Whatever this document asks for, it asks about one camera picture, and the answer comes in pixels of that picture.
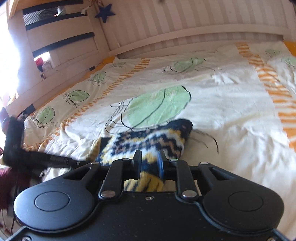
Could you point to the blue star decoration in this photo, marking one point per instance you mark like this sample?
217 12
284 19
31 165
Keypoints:
104 14

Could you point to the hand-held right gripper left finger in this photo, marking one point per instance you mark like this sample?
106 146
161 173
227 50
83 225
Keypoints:
137 164

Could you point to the leaf print duvet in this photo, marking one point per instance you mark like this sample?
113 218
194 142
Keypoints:
231 104

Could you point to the white wooden bed frame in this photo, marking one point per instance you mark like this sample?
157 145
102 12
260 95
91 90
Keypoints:
185 34

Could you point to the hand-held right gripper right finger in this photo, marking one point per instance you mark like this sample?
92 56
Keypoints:
161 166

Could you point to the red object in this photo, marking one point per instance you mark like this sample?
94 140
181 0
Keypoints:
39 63

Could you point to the floral patterned box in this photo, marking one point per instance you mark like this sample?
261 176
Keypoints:
48 65

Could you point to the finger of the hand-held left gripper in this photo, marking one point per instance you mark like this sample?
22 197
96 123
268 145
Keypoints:
53 159

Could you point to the yellow bed sheet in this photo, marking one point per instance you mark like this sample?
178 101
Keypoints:
105 62

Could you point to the patterned knit sweater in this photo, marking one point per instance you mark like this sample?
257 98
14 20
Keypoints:
161 136

